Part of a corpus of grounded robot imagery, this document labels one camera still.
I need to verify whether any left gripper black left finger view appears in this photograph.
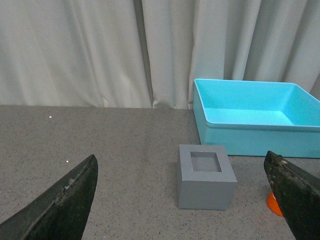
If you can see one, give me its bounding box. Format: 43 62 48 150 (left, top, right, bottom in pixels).
0 154 98 240

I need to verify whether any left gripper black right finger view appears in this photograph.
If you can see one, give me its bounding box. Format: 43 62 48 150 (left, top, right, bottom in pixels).
263 150 320 240

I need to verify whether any orange cylinder part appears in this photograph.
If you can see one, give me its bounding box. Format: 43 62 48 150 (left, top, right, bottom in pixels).
266 191 283 217

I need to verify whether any gray block with square recess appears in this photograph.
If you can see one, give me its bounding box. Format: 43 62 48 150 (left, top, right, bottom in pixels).
176 144 238 210

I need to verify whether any light blue plastic box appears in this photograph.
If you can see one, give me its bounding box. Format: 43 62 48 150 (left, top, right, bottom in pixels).
193 78 320 159

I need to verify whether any beige curtain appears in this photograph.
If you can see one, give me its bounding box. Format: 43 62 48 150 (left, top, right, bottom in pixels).
0 0 320 109

